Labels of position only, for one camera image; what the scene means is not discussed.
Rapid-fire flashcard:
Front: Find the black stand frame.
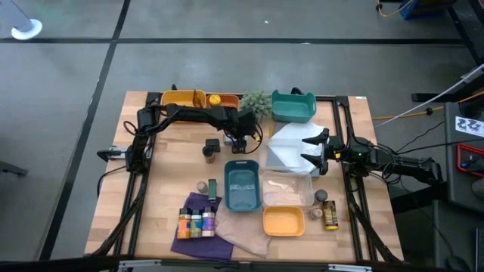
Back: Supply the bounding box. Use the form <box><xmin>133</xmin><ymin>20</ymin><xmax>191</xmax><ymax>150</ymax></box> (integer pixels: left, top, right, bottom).
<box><xmin>411</xmin><ymin>0</ymin><xmax>484</xmax><ymax>104</ymax></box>

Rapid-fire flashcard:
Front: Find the dark teal handled bin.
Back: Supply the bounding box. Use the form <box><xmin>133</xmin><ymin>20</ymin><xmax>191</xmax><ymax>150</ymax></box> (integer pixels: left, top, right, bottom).
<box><xmin>223</xmin><ymin>159</ymin><xmax>263</xmax><ymax>213</ymax></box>

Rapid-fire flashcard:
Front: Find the silver mounting bar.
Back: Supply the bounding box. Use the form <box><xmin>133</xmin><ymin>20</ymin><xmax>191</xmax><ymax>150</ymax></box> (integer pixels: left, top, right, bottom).
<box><xmin>117</xmin><ymin>259</ymin><xmax>374</xmax><ymax>272</ymax></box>

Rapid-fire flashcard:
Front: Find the clear plastic bin with handles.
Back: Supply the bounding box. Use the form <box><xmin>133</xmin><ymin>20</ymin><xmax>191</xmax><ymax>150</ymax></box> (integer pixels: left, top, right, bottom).
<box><xmin>259</xmin><ymin>168</ymin><xmax>315</xmax><ymax>208</ymax></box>

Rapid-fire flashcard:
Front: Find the purple label spice bottle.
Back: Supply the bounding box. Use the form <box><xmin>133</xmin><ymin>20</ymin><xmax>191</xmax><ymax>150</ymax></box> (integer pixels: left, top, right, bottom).
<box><xmin>201</xmin><ymin>206</ymin><xmax>217</xmax><ymax>239</ymax></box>

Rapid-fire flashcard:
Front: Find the blue box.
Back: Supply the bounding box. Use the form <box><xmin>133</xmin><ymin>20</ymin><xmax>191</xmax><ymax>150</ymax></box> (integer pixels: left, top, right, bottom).
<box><xmin>399</xmin><ymin>0</ymin><xmax>448</xmax><ymax>20</ymax></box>

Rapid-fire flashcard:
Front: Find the shallow clear plastic container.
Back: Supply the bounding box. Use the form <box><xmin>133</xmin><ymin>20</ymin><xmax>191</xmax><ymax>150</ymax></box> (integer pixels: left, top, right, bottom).
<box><xmin>258</xmin><ymin>137</ymin><xmax>304</xmax><ymax>172</ymax></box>

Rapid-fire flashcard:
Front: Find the brown label yellow-cap bottle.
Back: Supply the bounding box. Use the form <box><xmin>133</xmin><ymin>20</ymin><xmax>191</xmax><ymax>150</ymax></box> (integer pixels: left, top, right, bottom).
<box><xmin>321</xmin><ymin>199</ymin><xmax>340</xmax><ymax>232</ymax></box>

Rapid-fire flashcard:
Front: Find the black aluminium table frame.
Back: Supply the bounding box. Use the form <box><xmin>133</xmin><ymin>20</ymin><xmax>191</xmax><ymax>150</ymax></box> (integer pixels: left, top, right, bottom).
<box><xmin>85</xmin><ymin>90</ymin><xmax>405</xmax><ymax>265</ymax></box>

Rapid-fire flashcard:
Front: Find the yellow cable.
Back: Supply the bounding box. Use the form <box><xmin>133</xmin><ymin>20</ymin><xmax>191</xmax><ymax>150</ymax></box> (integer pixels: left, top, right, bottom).
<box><xmin>377</xmin><ymin>0</ymin><xmax>417</xmax><ymax>18</ymax></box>
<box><xmin>372</xmin><ymin>91</ymin><xmax>484</xmax><ymax>121</ymax></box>

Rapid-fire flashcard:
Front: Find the large yellow plastic bin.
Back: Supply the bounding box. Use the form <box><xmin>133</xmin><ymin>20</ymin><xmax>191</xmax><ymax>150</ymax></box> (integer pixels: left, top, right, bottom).
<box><xmin>160</xmin><ymin>89</ymin><xmax>207</xmax><ymax>114</ymax></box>

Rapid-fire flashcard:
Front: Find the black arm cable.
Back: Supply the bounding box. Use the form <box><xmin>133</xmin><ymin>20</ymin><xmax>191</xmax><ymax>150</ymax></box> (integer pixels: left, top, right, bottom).
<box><xmin>96</xmin><ymin>165</ymin><xmax>128</xmax><ymax>199</ymax></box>

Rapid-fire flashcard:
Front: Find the teal label spice bottle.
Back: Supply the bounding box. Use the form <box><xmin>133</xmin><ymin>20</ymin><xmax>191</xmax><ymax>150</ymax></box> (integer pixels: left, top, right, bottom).
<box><xmin>189</xmin><ymin>209</ymin><xmax>204</xmax><ymax>240</ymax></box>

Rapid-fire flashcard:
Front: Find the white tube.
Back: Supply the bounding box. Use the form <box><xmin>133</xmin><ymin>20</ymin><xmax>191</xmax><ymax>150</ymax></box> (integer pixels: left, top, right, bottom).
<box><xmin>377</xmin><ymin>64</ymin><xmax>484</xmax><ymax>128</ymax></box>

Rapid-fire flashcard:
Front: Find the purple cloth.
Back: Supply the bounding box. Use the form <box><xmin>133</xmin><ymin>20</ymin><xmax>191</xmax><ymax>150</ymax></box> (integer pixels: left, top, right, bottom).
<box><xmin>169</xmin><ymin>191</ymin><xmax>234</xmax><ymax>262</ymax></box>

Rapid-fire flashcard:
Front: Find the small yellow plastic bin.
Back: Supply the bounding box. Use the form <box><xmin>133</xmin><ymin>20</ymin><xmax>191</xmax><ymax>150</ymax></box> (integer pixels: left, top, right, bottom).
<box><xmin>262</xmin><ymin>206</ymin><xmax>306</xmax><ymax>238</ymax></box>

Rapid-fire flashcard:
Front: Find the thin black cable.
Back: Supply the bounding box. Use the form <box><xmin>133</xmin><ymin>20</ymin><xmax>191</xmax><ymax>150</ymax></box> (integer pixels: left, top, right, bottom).
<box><xmin>395</xmin><ymin>120</ymin><xmax>446</xmax><ymax>153</ymax></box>

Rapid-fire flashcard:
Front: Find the red-edged black case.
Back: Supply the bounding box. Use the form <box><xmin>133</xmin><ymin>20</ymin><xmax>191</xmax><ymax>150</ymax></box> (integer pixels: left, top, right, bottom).
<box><xmin>455</xmin><ymin>143</ymin><xmax>484</xmax><ymax>179</ymax></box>

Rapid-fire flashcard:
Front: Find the light teal plastic bin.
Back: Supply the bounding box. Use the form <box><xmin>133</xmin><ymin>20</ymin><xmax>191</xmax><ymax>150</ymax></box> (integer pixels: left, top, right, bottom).
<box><xmin>271</xmin><ymin>89</ymin><xmax>318</xmax><ymax>124</ymax></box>

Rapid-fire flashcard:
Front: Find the orange plastic bin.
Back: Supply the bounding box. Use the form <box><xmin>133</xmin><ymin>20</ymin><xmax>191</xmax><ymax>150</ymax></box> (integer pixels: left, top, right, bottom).
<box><xmin>205</xmin><ymin>93</ymin><xmax>240</xmax><ymax>110</ymax></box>

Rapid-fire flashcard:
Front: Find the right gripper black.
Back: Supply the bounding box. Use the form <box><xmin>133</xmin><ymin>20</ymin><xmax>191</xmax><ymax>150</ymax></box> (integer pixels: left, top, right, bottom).
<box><xmin>300</xmin><ymin>126</ymin><xmax>345</xmax><ymax>177</ymax></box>

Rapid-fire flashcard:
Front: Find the white printed sheet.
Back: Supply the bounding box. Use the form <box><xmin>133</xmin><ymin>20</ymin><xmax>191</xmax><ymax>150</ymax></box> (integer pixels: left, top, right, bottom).
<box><xmin>455</xmin><ymin>116</ymin><xmax>484</xmax><ymax>138</ymax></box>

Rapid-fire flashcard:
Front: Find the dark grey furniture foot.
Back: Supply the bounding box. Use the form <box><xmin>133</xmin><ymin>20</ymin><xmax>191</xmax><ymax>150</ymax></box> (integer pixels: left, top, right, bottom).
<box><xmin>0</xmin><ymin>159</ymin><xmax>29</xmax><ymax>178</ymax></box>

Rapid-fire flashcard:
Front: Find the white round stand base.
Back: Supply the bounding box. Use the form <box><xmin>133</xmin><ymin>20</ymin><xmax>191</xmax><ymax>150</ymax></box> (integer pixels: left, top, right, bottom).
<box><xmin>11</xmin><ymin>18</ymin><xmax>44</xmax><ymax>42</ymax></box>

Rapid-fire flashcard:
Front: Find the beige cloth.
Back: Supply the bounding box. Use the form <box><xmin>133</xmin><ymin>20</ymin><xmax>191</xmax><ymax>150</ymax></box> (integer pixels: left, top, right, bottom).
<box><xmin>214</xmin><ymin>202</ymin><xmax>272</xmax><ymax>258</ymax></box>

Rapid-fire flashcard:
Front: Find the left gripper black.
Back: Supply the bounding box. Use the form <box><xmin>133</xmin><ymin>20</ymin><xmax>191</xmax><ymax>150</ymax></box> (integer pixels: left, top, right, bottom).
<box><xmin>225</xmin><ymin>111</ymin><xmax>259</xmax><ymax>154</ymax></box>

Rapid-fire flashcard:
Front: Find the black round-lid herb jar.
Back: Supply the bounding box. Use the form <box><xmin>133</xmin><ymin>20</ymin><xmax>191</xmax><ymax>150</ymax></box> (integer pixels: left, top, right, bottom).
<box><xmin>202</xmin><ymin>146</ymin><xmax>216</xmax><ymax>165</ymax></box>

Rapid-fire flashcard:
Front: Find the green succulent in grey pot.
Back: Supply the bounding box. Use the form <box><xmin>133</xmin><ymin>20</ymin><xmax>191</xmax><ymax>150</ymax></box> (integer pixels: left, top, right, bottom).
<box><xmin>240</xmin><ymin>90</ymin><xmax>274</xmax><ymax>123</ymax></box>

